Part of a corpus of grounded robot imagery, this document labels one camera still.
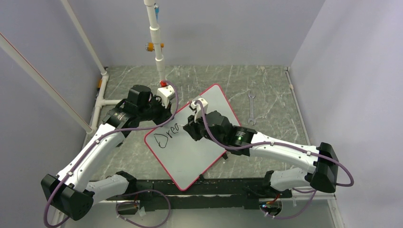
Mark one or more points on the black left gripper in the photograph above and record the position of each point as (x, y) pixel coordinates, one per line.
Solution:
(166, 112)

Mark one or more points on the red framed whiteboard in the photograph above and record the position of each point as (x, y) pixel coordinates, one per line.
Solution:
(183, 159)

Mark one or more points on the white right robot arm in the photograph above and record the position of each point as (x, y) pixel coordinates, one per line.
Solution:
(314, 166)

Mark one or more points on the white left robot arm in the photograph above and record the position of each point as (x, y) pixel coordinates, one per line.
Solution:
(71, 191)

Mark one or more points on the white vertical pvc pipe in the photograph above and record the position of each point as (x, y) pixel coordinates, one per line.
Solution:
(156, 38)

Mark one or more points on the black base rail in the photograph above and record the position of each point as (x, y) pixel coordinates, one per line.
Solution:
(245, 193)

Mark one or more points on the silver combination wrench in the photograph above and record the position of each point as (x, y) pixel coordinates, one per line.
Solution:
(251, 118)

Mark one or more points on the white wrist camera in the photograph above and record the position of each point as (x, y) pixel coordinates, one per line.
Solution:
(166, 93)
(196, 106)

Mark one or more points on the orange pipe clamp knob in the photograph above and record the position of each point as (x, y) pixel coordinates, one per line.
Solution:
(149, 47)

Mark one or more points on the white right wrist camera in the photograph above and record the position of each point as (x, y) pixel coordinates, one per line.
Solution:
(196, 106)

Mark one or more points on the white red wall trim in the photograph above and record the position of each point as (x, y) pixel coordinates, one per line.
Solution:
(42, 82)

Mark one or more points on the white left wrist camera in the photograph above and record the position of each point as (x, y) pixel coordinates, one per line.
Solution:
(166, 93)

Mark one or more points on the white slanted corner pipe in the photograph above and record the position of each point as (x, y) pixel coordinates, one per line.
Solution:
(100, 100)

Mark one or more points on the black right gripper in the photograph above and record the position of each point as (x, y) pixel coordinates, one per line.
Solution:
(192, 128)

